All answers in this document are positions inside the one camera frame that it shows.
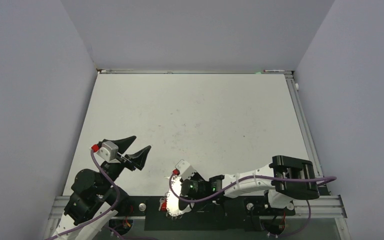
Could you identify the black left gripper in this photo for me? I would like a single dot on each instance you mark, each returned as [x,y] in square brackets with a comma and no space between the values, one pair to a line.
[137,159]

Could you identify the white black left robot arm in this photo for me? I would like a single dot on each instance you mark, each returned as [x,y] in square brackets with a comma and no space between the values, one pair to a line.
[95,197]

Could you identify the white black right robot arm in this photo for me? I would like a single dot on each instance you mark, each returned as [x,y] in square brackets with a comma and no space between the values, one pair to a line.
[283,180]

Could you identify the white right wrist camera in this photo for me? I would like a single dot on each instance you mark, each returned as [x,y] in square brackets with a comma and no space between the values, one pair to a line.
[184,170]

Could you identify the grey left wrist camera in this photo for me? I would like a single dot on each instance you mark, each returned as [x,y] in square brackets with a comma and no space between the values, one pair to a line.
[107,150]

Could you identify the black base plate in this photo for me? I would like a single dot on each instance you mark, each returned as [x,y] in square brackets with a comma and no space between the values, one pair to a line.
[248,213]

